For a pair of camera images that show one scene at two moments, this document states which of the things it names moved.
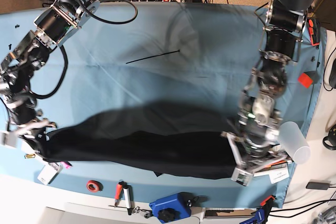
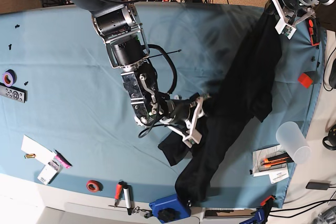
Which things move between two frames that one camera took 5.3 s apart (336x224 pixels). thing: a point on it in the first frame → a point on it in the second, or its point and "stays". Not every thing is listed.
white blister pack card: (49, 172) stays
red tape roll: (94, 186) stays
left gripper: (27, 119) → (182, 115)
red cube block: (305, 80) stays
